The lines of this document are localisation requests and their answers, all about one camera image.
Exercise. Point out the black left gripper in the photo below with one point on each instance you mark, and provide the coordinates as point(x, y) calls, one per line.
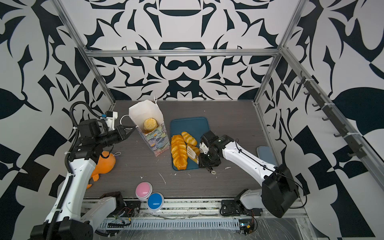
point(120, 132)

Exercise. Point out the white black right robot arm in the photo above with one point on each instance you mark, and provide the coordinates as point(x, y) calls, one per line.
point(278, 190)

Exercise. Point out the light blue oval pad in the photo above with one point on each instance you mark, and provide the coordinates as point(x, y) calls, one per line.
point(265, 153)

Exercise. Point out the green circuit board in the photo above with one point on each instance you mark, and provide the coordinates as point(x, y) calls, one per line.
point(246, 227)

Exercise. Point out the pink round button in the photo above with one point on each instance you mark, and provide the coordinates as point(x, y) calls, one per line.
point(143, 190)

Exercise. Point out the white slotted cable duct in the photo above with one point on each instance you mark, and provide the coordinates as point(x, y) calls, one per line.
point(174, 224)

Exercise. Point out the blue round button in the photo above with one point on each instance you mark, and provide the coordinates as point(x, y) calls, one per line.
point(155, 202)

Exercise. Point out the orange plush toy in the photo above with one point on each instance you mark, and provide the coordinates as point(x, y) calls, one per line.
point(105, 164)

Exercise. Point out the large striped croissant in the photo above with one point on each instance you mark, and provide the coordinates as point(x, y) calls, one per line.
point(196, 150)

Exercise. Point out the long braided bread loaf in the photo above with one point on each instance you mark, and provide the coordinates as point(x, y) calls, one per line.
point(179, 152)

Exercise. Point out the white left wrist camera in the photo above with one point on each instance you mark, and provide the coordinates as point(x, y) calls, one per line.
point(109, 117)

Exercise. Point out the knotted round bun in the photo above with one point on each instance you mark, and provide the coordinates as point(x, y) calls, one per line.
point(150, 125)

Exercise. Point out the black hook rack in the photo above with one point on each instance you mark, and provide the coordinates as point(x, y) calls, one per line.
point(334, 115)

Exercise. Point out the floral white paper bag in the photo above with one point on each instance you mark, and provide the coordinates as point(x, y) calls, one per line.
point(157, 140)

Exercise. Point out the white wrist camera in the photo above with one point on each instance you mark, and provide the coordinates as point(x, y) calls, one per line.
point(204, 149)
point(109, 117)

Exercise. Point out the small striped croissant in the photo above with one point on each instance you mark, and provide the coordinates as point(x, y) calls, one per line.
point(189, 139)

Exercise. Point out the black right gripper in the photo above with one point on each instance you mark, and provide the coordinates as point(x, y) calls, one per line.
point(202, 161)

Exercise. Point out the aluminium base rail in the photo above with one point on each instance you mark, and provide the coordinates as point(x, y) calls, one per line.
point(187, 208)

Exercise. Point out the teal rectangular tray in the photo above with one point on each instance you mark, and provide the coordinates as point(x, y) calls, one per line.
point(196, 127)

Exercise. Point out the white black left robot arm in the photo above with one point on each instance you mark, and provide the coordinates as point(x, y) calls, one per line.
point(65, 221)

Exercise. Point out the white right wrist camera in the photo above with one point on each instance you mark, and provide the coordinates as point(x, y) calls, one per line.
point(204, 149)

